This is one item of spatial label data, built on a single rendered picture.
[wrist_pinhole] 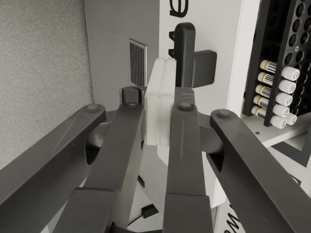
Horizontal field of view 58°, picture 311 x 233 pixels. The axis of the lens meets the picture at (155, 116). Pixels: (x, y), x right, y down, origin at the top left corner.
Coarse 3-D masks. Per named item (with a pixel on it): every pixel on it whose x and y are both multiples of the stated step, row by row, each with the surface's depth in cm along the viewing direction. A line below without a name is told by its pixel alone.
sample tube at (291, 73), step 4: (264, 60) 31; (264, 64) 31; (268, 64) 31; (272, 64) 30; (276, 64) 30; (264, 68) 31; (268, 68) 31; (272, 68) 30; (284, 68) 29; (288, 68) 29; (292, 68) 29; (272, 72) 31; (284, 72) 29; (288, 72) 29; (292, 72) 28; (296, 72) 28; (284, 76) 29; (288, 76) 29; (292, 76) 28; (296, 76) 29; (292, 80) 29
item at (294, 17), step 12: (300, 0) 26; (288, 12) 27; (300, 12) 27; (288, 24) 27; (300, 24) 28; (288, 36) 27; (288, 48) 28; (288, 60) 30; (276, 72) 29; (276, 84) 30; (264, 120) 32
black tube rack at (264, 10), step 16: (272, 0) 28; (288, 0) 30; (272, 16) 30; (256, 32) 30; (272, 32) 30; (304, 32) 28; (256, 48) 31; (272, 48) 31; (304, 48) 29; (256, 64) 31; (304, 64) 31; (256, 80) 32; (304, 80) 32; (304, 96) 33; (304, 112) 35
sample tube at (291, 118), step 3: (264, 108) 35; (288, 114) 32; (291, 114) 32; (285, 117) 32; (288, 117) 32; (291, 117) 32; (294, 117) 32; (288, 120) 32; (291, 120) 32; (294, 120) 32; (288, 123) 32; (291, 123) 32
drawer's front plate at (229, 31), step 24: (168, 0) 26; (192, 0) 24; (216, 0) 21; (240, 0) 19; (168, 24) 27; (216, 24) 22; (240, 24) 20; (168, 48) 28; (216, 48) 22; (240, 48) 21; (216, 72) 23; (240, 72) 22; (216, 96) 24; (240, 96) 23; (216, 192) 27
